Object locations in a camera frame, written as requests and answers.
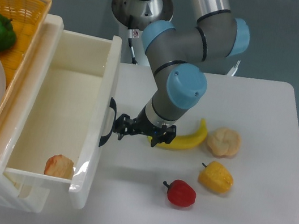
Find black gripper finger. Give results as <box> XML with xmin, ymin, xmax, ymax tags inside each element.
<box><xmin>150</xmin><ymin>125</ymin><xmax>177</xmax><ymax>147</ymax></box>
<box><xmin>113</xmin><ymin>113</ymin><xmax>136</xmax><ymax>140</ymax></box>

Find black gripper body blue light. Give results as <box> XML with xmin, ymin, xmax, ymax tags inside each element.
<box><xmin>130</xmin><ymin>108</ymin><xmax>166</xmax><ymax>137</ymax></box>

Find white top drawer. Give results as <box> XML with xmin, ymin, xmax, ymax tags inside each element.
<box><xmin>6</xmin><ymin>30</ymin><xmax>122</xmax><ymax>209</ymax></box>

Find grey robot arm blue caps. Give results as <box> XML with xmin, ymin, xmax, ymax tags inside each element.
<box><xmin>112</xmin><ymin>0</ymin><xmax>250</xmax><ymax>146</ymax></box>

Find pastry piece in drawer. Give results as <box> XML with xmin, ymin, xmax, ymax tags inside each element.
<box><xmin>44</xmin><ymin>155</ymin><xmax>74</xmax><ymax>179</ymax></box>

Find white drawer cabinet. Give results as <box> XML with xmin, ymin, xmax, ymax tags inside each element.
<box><xmin>0</xmin><ymin>14</ymin><xmax>64</xmax><ymax>213</ymax></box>

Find yellow banana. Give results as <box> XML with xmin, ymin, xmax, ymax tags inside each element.
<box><xmin>155</xmin><ymin>118</ymin><xmax>208</xmax><ymax>150</ymax></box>

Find round bread roll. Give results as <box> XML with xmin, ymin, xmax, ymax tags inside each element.
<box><xmin>207</xmin><ymin>127</ymin><xmax>242</xmax><ymax>157</ymax></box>

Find red bell pepper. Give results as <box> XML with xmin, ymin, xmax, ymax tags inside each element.
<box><xmin>163</xmin><ymin>179</ymin><xmax>197</xmax><ymax>208</ymax></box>

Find yellow bell pepper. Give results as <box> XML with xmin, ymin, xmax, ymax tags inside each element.
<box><xmin>198</xmin><ymin>161</ymin><xmax>234</xmax><ymax>194</ymax></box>

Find orange woven basket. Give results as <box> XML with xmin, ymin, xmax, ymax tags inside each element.
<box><xmin>0</xmin><ymin>0</ymin><xmax>53</xmax><ymax>179</ymax></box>

